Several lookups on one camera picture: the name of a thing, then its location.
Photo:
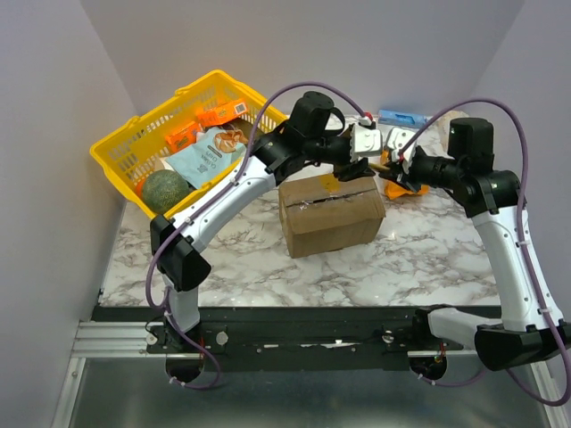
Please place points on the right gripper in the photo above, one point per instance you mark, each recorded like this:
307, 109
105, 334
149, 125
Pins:
405, 176

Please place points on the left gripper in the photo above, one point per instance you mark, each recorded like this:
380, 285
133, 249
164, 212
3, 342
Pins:
345, 172

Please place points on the brown cardboard express box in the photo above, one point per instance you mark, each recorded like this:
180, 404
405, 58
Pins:
321, 214

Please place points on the yellow utility knife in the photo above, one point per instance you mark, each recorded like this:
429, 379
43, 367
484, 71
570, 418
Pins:
378, 168

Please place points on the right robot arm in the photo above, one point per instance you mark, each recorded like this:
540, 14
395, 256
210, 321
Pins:
532, 327

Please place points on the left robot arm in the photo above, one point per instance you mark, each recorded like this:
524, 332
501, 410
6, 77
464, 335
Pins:
298, 142

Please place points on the blue box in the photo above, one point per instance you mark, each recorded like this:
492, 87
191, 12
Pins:
401, 119

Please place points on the orange barcode box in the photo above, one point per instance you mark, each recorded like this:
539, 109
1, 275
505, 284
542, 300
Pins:
222, 114

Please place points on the orange candy box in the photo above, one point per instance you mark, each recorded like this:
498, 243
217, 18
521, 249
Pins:
183, 137

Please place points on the orange snack bag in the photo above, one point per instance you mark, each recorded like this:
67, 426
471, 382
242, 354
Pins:
394, 191

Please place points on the beige paper bag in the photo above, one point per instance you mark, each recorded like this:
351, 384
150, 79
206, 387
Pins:
443, 126

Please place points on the light blue chips bag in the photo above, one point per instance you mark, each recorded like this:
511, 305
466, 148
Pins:
209, 156

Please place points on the green melon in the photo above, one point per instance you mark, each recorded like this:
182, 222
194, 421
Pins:
163, 190

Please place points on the yellow plastic basket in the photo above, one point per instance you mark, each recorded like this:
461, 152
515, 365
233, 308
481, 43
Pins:
133, 152

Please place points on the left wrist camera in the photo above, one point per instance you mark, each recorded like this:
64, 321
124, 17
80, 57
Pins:
366, 141

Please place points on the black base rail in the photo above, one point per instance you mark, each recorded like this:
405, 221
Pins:
240, 340

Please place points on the aluminium frame rail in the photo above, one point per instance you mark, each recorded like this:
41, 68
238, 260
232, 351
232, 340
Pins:
111, 340

